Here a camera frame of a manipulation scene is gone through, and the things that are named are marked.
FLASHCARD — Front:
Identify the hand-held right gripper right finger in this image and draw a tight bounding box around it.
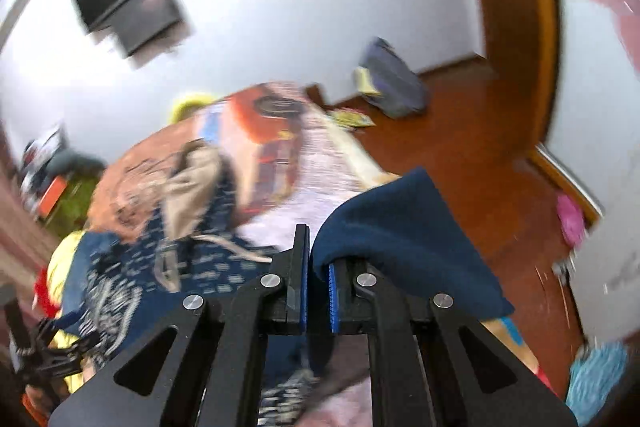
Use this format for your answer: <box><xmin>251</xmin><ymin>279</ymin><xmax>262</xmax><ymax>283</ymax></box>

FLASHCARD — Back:
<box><xmin>327</xmin><ymin>256</ymin><xmax>579</xmax><ymax>427</ymax></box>

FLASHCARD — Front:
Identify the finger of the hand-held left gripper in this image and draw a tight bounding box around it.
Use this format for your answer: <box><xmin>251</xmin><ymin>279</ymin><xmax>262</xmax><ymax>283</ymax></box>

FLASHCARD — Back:
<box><xmin>29</xmin><ymin>321</ymin><xmax>100</xmax><ymax>379</ymax></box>

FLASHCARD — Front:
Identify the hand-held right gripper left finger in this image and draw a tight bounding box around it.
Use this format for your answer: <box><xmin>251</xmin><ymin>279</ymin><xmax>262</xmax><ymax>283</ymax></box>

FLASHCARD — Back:
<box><xmin>47</xmin><ymin>223</ymin><xmax>311</xmax><ymax>427</ymax></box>

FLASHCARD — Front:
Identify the navy patterned garment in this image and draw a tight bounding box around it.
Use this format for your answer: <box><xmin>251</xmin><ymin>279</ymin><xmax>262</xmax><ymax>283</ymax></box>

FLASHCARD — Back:
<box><xmin>62</xmin><ymin>167</ymin><xmax>516</xmax><ymax>408</ymax></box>

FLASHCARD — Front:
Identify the red cloth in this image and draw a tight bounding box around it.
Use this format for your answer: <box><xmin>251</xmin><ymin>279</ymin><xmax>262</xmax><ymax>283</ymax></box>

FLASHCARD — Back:
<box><xmin>31</xmin><ymin>266</ymin><xmax>65</xmax><ymax>319</ymax></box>

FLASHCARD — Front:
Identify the yellow garment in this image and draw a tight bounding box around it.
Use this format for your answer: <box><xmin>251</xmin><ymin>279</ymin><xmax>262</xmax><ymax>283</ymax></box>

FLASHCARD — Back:
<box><xmin>46</xmin><ymin>229</ymin><xmax>103</xmax><ymax>395</ymax></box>

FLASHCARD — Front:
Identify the striped curtain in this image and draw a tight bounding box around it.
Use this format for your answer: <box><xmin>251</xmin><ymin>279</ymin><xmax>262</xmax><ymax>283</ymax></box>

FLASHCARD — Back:
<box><xmin>0</xmin><ymin>142</ymin><xmax>62</xmax><ymax>293</ymax></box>

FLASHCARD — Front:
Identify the printed bed sheet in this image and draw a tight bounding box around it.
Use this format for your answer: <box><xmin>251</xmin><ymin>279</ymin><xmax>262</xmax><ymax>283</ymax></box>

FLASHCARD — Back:
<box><xmin>87</xmin><ymin>79</ymin><xmax>553</xmax><ymax>427</ymax></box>

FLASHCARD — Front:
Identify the orange box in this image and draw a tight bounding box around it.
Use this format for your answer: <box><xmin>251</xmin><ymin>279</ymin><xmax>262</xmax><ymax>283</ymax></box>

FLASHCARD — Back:
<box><xmin>39</xmin><ymin>174</ymin><xmax>69</xmax><ymax>224</ymax></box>

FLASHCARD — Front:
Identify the beige mattress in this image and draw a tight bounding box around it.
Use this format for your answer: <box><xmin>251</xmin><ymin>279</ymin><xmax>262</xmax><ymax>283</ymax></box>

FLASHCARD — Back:
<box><xmin>324</xmin><ymin>116</ymin><xmax>402</xmax><ymax>188</ymax></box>

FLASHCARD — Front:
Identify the beige garment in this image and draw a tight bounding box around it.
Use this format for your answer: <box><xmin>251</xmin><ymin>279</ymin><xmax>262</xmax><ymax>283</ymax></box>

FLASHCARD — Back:
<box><xmin>156</xmin><ymin>139</ymin><xmax>275</xmax><ymax>294</ymax></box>

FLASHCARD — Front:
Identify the yellow packet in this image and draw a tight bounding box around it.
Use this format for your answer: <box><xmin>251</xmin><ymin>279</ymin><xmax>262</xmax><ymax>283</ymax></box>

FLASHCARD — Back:
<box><xmin>327</xmin><ymin>107</ymin><xmax>376</xmax><ymax>130</ymax></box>

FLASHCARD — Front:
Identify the dark grey bag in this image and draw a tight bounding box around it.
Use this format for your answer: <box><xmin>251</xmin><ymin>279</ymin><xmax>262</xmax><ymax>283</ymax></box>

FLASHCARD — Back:
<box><xmin>46</xmin><ymin>149</ymin><xmax>107</xmax><ymax>178</ymax></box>

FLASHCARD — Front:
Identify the silver foil bag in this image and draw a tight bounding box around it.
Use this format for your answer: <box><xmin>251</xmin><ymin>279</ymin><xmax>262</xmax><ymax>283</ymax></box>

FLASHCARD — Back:
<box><xmin>19</xmin><ymin>126</ymin><xmax>69</xmax><ymax>188</ymax></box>

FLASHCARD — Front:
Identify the yellow book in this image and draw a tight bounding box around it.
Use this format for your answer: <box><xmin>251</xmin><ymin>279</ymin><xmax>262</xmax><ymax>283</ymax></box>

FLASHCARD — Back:
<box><xmin>354</xmin><ymin>66</ymin><xmax>384</xmax><ymax>98</ymax></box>

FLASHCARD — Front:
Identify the grey-blue backpack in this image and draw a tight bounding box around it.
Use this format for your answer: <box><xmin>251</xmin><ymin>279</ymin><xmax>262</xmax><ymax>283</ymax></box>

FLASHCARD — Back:
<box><xmin>357</xmin><ymin>37</ymin><xmax>431</xmax><ymax>118</ymax></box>

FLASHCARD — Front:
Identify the pink plastic item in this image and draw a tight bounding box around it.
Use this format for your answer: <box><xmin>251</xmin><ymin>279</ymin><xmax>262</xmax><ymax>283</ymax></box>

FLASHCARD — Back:
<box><xmin>555</xmin><ymin>193</ymin><xmax>586</xmax><ymax>249</ymax></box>

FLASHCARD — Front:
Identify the turquoise fluffy cloth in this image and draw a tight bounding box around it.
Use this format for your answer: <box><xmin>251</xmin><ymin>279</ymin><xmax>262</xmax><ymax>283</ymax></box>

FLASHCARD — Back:
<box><xmin>565</xmin><ymin>341</ymin><xmax>631</xmax><ymax>426</ymax></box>

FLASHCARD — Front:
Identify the dark wall-mounted box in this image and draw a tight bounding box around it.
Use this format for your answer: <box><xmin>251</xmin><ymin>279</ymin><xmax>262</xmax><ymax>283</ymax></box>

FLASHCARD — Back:
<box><xmin>111</xmin><ymin>0</ymin><xmax>184</xmax><ymax>58</ymax></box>

